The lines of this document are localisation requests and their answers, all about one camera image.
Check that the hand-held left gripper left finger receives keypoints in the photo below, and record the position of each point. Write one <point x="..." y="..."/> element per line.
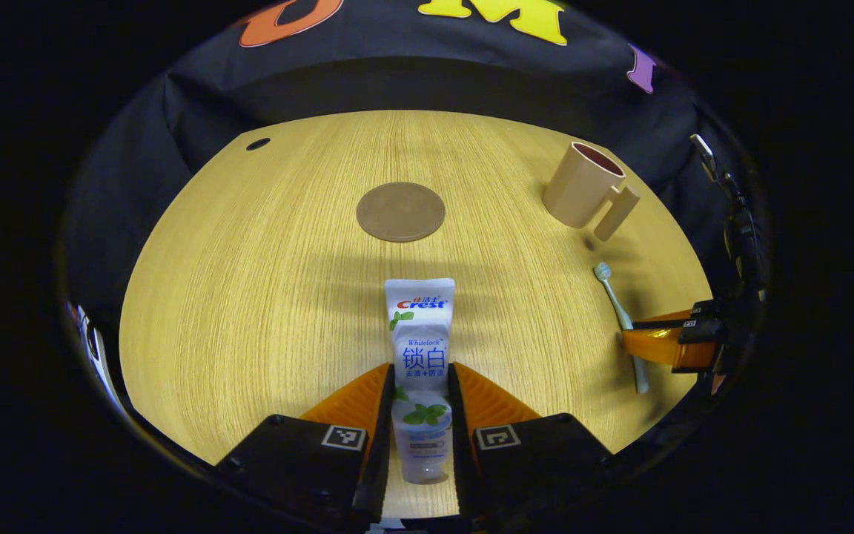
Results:
<point x="301" y="467"/>

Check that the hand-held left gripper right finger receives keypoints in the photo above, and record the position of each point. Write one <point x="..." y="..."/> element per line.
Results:
<point x="538" y="463"/>

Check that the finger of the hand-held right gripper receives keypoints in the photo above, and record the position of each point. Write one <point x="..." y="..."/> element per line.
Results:
<point x="664" y="348"/>
<point x="668" y="321"/>

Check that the light blue toothbrush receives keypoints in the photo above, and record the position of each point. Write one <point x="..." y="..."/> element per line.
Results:
<point x="616" y="304"/>

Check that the beige cup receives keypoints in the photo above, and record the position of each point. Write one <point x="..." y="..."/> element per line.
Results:
<point x="579" y="185"/>

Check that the white toothpaste tube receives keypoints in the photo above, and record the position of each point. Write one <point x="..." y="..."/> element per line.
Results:
<point x="419" y="348"/>

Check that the brown round coaster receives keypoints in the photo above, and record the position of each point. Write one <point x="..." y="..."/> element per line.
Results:
<point x="400" y="212"/>

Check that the black backdrop cloth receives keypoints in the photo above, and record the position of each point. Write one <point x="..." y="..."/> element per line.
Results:
<point x="397" y="81"/>

